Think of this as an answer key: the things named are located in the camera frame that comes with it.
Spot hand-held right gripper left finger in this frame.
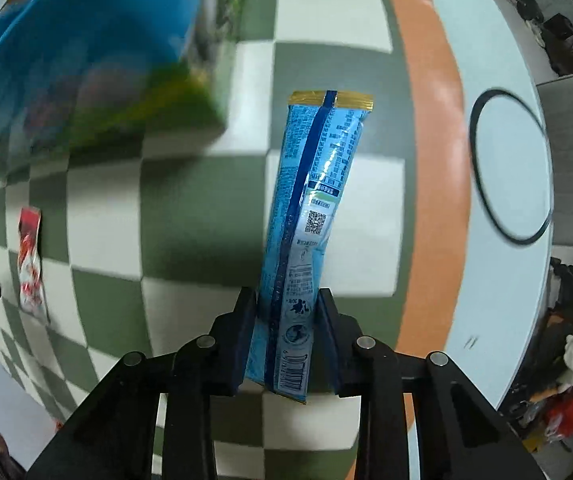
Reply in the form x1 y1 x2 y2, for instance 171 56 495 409
26 287 258 480

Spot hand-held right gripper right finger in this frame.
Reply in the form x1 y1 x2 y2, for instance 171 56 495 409
317 287 530 480

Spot white and red snack packet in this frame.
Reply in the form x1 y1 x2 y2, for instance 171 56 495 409
16 206 51 324

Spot long blue snack packet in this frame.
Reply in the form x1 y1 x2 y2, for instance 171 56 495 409
244 89 375 406

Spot blue and green carton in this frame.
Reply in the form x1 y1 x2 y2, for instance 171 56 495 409
0 0 248 183

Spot green checkered mat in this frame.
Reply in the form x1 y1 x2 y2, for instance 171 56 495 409
0 0 556 480

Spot black equipment pile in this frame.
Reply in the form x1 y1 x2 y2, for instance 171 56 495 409
495 0 573 74

